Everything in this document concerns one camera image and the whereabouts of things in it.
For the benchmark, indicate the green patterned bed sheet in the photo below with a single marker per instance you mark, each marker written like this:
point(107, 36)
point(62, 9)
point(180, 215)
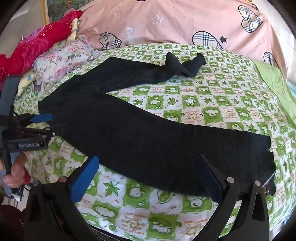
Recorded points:
point(208, 104)

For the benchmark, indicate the gold framed picture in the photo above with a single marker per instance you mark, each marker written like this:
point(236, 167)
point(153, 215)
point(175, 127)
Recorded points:
point(62, 5)

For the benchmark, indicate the yellow patterned cloth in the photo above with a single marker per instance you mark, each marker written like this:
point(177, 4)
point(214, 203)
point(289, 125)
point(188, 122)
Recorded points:
point(74, 30)

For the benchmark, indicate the light blue cloth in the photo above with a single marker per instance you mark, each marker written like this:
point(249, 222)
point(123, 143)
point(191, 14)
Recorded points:
point(291, 87)

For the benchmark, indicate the pink heart print quilt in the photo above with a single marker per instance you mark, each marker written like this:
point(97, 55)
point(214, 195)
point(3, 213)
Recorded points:
point(175, 20)

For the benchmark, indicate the plain green cloth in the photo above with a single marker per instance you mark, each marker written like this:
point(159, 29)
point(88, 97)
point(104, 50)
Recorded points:
point(275, 78)

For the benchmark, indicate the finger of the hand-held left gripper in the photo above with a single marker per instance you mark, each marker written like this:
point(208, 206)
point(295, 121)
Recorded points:
point(44, 134)
point(42, 118)

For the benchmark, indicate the red blanket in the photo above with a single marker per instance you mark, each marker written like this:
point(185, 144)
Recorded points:
point(34, 44)

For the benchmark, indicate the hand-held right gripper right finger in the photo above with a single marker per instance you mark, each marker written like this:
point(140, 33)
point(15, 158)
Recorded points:
point(210, 178)

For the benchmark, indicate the floral blanket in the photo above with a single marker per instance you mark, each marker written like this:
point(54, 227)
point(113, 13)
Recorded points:
point(60, 60)

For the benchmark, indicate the black pants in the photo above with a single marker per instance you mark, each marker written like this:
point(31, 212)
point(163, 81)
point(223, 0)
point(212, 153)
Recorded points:
point(138, 143)

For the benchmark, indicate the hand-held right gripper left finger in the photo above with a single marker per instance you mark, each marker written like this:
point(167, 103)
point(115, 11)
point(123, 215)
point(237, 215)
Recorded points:
point(85, 178)

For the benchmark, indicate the person's left hand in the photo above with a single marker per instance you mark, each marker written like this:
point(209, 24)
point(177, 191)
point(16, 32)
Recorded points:
point(19, 171)

